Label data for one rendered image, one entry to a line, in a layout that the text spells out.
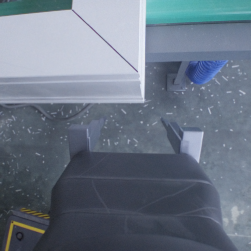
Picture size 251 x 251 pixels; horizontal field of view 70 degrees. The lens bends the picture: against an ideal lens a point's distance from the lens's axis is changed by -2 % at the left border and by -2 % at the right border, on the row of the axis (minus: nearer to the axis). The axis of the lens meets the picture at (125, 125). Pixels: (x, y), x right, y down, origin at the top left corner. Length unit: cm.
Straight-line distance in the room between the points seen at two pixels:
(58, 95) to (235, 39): 18
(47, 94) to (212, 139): 99
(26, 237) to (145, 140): 71
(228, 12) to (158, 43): 7
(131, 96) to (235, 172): 101
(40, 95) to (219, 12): 18
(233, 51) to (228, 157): 93
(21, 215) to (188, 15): 90
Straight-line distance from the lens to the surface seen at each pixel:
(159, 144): 103
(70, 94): 16
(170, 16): 21
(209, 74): 85
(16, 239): 98
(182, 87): 108
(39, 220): 90
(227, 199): 114
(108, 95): 15
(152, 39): 21
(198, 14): 22
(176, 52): 20
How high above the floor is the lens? 103
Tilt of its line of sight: 80 degrees down
